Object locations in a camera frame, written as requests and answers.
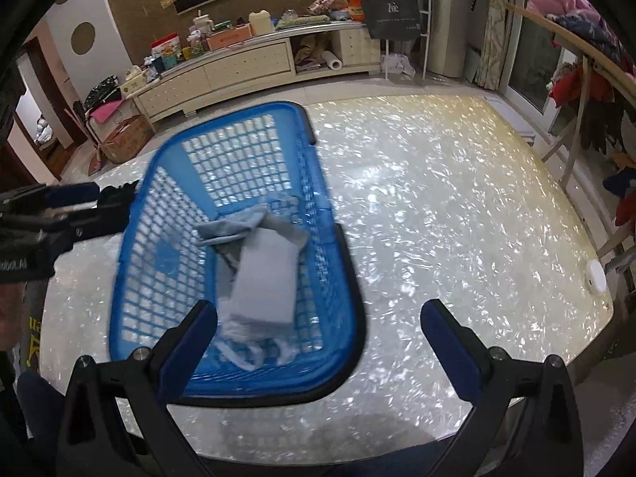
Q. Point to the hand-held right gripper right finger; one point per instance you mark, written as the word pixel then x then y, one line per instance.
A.
pixel 454 348

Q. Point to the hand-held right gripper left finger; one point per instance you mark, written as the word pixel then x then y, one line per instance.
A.
pixel 189 348

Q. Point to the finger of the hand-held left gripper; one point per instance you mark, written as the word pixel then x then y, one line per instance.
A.
pixel 74 195
pixel 99 223

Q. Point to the blue plastic basket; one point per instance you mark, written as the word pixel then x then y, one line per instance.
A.
pixel 164 268

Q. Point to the small white cloth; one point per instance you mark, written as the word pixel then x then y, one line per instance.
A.
pixel 263 280

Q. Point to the light blue cloth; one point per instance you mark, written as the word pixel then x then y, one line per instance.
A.
pixel 223 228

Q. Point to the grey stained cloth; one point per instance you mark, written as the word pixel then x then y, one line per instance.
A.
pixel 283 228

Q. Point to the cardboard box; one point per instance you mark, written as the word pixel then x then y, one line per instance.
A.
pixel 129 139

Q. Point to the trolley with clothes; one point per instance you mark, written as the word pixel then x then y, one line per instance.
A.
pixel 102 104

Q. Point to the tissue box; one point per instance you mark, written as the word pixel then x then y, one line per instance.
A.
pixel 135 87

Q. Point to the small round white device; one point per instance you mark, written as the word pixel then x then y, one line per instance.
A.
pixel 595 277

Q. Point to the cream television cabinet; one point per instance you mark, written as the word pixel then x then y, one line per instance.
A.
pixel 238 72

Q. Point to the pink box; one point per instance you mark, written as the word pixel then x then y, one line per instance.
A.
pixel 229 38

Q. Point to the white plastic jug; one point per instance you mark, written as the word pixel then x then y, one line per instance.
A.
pixel 261 24

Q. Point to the hanging colourful clothes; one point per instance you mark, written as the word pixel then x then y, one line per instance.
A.
pixel 596 119

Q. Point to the white paper roll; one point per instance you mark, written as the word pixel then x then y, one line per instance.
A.
pixel 332 60

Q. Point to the white rag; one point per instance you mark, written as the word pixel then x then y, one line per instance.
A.
pixel 398 64

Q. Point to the white metal rack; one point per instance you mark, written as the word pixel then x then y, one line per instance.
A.
pixel 425 35

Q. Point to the patterned curtain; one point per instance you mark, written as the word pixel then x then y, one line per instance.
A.
pixel 494 20

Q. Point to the standing air conditioner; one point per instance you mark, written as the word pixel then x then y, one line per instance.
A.
pixel 447 15

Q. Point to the black tote bag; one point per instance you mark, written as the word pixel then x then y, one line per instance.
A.
pixel 392 17

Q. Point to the pink clothes pile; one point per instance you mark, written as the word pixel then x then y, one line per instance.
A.
pixel 559 2

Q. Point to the wooden door frame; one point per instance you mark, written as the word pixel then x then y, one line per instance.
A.
pixel 44 114

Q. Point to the round brown wall disc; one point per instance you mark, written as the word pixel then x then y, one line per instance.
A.
pixel 83 38

